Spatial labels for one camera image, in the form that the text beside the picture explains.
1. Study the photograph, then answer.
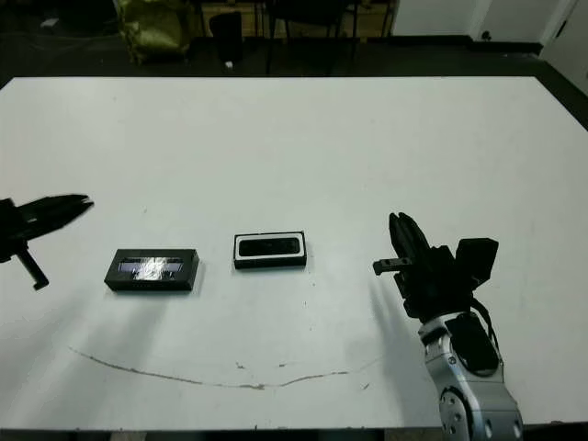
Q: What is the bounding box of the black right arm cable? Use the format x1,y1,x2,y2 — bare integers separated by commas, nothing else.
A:
468,293,502,364

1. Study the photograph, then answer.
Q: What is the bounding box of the black phone-like camera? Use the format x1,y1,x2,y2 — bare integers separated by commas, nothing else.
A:
238,235,300,257

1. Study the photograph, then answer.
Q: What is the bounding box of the black glossy box lid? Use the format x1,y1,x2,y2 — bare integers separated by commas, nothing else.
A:
104,247,199,296

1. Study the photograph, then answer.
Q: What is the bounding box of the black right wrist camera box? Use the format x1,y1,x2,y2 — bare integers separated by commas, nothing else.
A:
453,237,501,288

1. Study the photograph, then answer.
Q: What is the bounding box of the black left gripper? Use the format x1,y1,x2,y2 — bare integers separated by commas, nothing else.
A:
0,195,96,291

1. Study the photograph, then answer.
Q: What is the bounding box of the crumpled plastic bag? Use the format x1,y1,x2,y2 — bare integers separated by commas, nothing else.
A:
118,0,197,65

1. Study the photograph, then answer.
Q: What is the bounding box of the black waste bin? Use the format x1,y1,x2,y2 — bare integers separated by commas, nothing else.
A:
209,11,244,65

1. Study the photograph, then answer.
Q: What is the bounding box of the black mesh office chair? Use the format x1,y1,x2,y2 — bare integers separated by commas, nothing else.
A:
266,0,362,77

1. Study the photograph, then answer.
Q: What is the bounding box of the white door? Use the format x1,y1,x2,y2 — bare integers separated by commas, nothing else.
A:
539,0,588,97

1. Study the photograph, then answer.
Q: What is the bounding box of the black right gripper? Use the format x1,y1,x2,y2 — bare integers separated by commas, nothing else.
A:
372,211,477,319

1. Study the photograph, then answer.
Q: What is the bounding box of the black box base white insert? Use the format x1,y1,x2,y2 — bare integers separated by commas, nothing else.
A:
232,228,308,271

